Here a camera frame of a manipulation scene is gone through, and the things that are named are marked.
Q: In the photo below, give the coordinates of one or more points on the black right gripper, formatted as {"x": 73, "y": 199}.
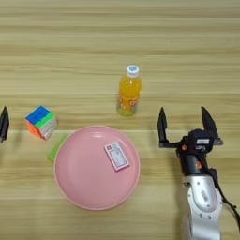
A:
{"x": 195, "y": 164}

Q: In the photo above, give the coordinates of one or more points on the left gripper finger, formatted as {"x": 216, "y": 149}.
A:
{"x": 4, "y": 125}

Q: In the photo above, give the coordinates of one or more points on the colourful puzzle cube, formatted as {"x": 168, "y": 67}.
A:
{"x": 39, "y": 116}

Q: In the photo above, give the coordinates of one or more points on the orange juice bottle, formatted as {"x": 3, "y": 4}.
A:
{"x": 129, "y": 90}

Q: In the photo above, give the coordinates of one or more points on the small pink white card box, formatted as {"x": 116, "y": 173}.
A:
{"x": 117, "y": 156}

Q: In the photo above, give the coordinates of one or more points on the pink round plate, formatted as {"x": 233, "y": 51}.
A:
{"x": 87, "y": 181}

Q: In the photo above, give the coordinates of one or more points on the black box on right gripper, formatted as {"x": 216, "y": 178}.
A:
{"x": 201, "y": 140}

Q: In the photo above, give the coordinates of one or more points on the green rectangular block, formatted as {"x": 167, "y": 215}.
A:
{"x": 54, "y": 151}

